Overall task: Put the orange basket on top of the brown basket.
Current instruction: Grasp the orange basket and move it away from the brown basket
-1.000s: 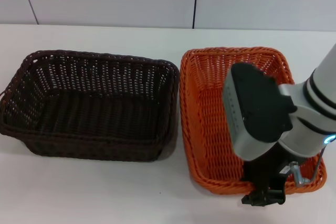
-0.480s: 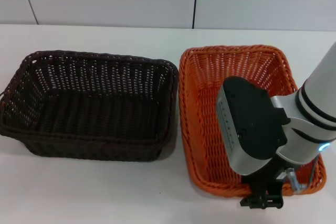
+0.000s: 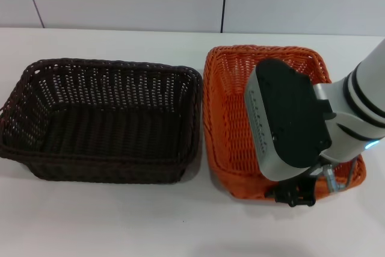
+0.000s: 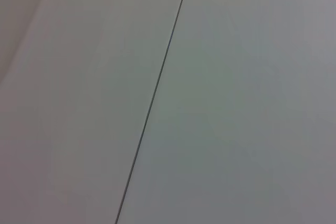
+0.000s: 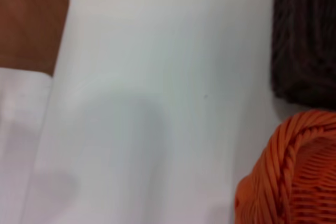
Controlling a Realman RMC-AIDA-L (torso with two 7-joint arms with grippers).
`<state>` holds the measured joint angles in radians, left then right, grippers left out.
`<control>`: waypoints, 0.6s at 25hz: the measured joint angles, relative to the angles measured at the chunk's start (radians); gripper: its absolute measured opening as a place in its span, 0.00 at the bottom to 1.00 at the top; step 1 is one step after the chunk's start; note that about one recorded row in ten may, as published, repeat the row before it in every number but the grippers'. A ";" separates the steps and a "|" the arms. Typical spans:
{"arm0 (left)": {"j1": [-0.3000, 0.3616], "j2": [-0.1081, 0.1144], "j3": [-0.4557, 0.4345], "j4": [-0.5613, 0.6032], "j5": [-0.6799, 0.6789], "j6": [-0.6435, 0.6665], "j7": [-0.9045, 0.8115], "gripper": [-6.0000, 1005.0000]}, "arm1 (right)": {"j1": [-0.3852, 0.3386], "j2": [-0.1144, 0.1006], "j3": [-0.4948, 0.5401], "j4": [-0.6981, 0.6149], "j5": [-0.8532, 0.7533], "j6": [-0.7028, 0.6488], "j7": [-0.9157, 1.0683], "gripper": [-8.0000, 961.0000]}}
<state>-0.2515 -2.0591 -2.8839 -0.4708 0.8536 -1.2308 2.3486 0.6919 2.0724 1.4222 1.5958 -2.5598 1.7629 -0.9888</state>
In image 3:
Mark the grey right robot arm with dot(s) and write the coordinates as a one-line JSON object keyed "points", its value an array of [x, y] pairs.
{"points": [[285, 112]]}

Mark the orange woven basket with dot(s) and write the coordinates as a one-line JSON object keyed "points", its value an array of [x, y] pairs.
{"points": [[228, 118]]}

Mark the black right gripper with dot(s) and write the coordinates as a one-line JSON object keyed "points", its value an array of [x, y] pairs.
{"points": [[300, 184]]}

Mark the dark brown woven basket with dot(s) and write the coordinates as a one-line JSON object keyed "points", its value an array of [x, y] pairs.
{"points": [[111, 124]]}

